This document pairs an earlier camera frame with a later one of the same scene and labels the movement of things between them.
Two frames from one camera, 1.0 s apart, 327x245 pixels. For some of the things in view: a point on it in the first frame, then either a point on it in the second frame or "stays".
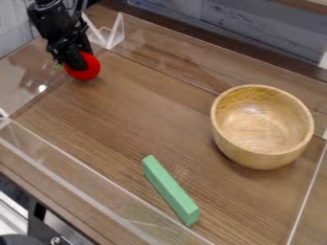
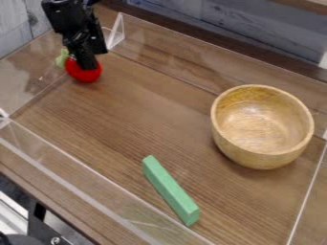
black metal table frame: x=40 y=232 stays
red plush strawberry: x=92 y=67 stays
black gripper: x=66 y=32 to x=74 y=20
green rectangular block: x=170 y=190 stays
